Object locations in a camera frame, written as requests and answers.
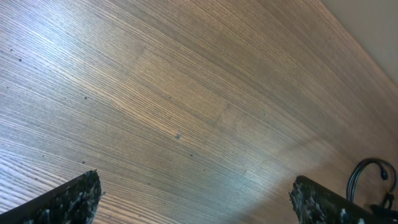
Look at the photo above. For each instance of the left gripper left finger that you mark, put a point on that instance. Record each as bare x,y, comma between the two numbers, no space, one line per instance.
73,202

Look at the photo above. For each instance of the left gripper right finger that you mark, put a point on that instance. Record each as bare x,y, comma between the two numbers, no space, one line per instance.
313,203

